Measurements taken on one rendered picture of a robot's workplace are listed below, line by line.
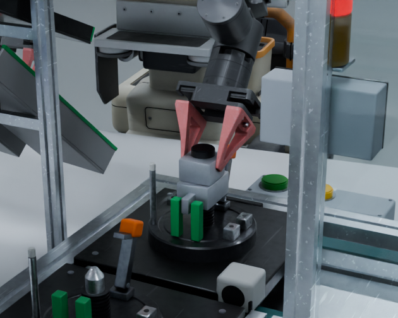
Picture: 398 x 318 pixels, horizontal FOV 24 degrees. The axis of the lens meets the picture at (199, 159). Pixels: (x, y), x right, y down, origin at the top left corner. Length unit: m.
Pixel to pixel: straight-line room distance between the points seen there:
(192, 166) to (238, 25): 0.18
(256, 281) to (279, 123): 0.21
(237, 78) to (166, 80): 0.84
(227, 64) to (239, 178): 0.52
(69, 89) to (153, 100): 3.04
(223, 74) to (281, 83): 0.24
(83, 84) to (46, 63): 3.92
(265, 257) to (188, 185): 0.13
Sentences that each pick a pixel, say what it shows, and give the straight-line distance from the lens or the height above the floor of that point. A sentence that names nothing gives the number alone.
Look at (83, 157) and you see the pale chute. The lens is 1.30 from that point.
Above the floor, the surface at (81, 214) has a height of 0.86.
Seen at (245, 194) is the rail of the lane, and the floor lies 0.96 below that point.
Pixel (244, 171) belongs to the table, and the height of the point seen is 0.86.
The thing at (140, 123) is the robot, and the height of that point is 0.83.
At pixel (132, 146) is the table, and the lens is 1.80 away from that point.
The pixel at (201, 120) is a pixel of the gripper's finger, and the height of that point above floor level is 1.11.
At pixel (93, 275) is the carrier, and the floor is 1.05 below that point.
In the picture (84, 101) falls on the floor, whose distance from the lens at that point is 4.80.
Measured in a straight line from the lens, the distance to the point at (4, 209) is 1.56.
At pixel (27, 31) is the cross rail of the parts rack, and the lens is 1.18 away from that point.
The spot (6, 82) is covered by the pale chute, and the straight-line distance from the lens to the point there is 1.17.
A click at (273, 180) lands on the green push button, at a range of 1.36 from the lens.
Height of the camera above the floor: 1.51
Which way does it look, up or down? 22 degrees down
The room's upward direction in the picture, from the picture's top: straight up
